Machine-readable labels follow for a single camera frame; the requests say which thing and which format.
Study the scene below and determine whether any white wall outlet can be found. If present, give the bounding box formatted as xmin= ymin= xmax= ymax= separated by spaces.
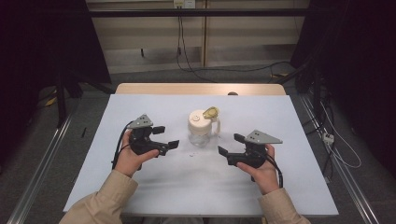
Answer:
xmin=173 ymin=0 xmax=196 ymax=9

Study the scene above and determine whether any person's left hand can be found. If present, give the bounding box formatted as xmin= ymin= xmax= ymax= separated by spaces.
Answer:
xmin=114 ymin=130 xmax=160 ymax=178

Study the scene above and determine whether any black floor cable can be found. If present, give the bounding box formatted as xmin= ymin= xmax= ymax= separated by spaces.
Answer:
xmin=186 ymin=61 xmax=290 ymax=74

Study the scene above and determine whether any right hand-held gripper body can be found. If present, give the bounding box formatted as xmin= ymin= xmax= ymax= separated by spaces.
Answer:
xmin=227 ymin=129 xmax=284 ymax=169

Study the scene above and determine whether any person's right hand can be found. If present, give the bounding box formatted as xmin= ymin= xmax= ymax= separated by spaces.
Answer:
xmin=236 ymin=143 xmax=280 ymax=196

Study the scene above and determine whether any white floor cable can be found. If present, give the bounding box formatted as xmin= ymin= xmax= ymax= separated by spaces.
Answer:
xmin=320 ymin=101 xmax=362 ymax=169

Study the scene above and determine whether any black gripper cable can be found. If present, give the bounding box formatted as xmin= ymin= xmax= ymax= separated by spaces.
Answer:
xmin=111 ymin=121 xmax=134 ymax=171
xmin=264 ymin=153 xmax=284 ymax=189

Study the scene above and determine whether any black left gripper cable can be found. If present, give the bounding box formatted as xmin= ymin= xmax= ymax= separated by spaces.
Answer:
xmin=111 ymin=121 xmax=134 ymax=171

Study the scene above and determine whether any light wooden table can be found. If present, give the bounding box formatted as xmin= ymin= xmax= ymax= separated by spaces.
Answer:
xmin=115 ymin=82 xmax=287 ymax=96

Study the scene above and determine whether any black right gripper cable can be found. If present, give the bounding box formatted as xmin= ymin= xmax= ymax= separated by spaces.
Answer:
xmin=264 ymin=153 xmax=284 ymax=189

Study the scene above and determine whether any glass jar with cream lid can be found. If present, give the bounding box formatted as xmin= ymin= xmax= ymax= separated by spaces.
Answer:
xmin=187 ymin=106 xmax=222 ymax=147

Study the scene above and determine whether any black hanging cable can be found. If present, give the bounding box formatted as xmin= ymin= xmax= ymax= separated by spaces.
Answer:
xmin=176 ymin=15 xmax=219 ymax=83

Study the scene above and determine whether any silver metal floor rail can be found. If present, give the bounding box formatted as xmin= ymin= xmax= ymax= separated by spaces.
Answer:
xmin=298 ymin=94 xmax=381 ymax=224
xmin=6 ymin=115 xmax=74 ymax=224

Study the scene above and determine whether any white table board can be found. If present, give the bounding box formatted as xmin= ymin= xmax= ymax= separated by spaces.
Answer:
xmin=63 ymin=93 xmax=340 ymax=217

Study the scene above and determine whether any black horizontal metal bar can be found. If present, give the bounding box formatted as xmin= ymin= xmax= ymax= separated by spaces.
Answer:
xmin=88 ymin=7 xmax=309 ymax=18

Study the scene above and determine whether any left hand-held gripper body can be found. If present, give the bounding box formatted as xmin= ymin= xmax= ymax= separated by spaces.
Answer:
xmin=126 ymin=113 xmax=171 ymax=157

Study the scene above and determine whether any black metal stand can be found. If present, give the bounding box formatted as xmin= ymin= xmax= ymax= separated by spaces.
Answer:
xmin=55 ymin=71 xmax=68 ymax=129

